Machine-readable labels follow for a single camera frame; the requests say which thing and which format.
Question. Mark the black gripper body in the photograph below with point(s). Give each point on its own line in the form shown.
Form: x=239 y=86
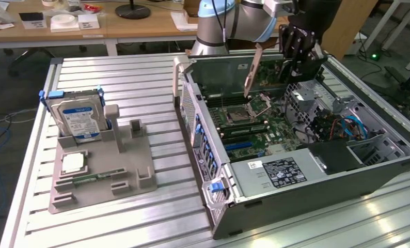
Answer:
x=314 y=13

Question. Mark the graphics card with metal bracket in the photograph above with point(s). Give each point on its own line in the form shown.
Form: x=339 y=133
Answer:
x=270 y=73

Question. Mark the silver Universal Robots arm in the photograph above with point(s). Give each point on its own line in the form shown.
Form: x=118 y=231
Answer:
x=218 y=31

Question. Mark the metal disk bay cage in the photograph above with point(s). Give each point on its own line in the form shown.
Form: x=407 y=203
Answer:
x=390 y=147
x=305 y=103

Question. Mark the white box red button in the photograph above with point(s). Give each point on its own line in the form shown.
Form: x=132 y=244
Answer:
x=359 y=47

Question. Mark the black box green light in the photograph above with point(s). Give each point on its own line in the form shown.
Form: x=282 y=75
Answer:
x=374 y=55

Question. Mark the metal socket cover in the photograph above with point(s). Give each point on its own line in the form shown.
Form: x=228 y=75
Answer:
x=254 y=99

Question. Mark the black floor stand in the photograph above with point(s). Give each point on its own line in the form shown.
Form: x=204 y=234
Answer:
x=395 y=75

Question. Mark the green motherboard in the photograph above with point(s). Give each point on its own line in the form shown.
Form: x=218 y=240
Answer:
x=277 y=131

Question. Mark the black RAM slot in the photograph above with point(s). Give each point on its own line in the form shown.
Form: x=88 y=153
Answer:
x=227 y=102
x=224 y=96

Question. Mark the CPU socket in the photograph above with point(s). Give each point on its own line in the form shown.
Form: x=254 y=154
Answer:
x=239 y=115

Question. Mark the green RAM stick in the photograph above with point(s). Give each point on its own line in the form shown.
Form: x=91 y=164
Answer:
x=242 y=130
x=92 y=178

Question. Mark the white paper stack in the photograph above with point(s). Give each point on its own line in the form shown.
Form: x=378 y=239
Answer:
x=186 y=25

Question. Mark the brown cardboard box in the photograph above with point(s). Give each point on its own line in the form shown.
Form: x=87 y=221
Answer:
x=191 y=9

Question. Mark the long black expansion slot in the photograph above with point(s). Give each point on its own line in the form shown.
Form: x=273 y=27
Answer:
x=235 y=140

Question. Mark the blue expansion slot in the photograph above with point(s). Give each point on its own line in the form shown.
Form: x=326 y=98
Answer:
x=239 y=146

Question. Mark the blue slot clip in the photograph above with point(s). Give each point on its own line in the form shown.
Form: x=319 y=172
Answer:
x=211 y=162
x=203 y=140
x=207 y=152
x=198 y=128

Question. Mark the gray power supply unit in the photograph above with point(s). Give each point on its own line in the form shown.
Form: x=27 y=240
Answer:
x=259 y=180

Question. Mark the black round lamp base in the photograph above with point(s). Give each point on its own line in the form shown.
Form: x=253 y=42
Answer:
x=132 y=12

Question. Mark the open PC case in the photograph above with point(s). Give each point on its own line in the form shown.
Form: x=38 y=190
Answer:
x=294 y=206

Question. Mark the blue release latch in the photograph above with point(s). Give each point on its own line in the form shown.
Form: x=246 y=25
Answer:
x=215 y=187

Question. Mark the red package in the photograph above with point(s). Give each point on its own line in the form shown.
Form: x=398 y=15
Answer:
x=91 y=7

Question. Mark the white card box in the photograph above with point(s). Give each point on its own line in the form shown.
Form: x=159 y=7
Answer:
x=87 y=22

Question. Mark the dark gray small object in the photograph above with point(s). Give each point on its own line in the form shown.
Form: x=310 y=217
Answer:
x=75 y=8

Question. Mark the white square box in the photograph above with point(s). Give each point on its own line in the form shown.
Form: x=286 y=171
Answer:
x=64 y=28

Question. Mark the wide white tape roll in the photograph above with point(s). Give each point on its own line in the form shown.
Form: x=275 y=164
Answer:
x=63 y=19

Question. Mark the white crumpled bag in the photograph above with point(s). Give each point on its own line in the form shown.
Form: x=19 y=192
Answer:
x=62 y=9

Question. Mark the hard disk in blue carrier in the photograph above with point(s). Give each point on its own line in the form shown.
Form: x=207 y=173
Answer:
x=79 y=121

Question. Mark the gray parts rack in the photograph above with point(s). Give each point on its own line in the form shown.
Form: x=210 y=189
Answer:
x=98 y=160

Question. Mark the small white tape roll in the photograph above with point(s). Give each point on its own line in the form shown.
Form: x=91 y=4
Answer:
x=48 y=2

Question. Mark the black and white box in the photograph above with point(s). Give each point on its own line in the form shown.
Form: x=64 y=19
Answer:
x=32 y=20

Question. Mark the silver CPU chip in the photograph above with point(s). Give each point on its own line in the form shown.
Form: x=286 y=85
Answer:
x=72 y=164

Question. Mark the black chair base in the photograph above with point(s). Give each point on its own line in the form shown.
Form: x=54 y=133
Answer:
x=20 y=59

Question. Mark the red printed paper card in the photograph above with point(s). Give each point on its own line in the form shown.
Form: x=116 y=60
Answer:
x=1 y=26

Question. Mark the white table frame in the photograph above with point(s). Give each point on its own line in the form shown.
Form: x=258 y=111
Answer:
x=397 y=28

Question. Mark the black air duct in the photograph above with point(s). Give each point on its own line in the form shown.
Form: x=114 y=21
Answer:
x=335 y=157

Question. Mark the wooden desk white frame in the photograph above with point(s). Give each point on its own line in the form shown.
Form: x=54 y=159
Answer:
x=19 y=36
x=139 y=25

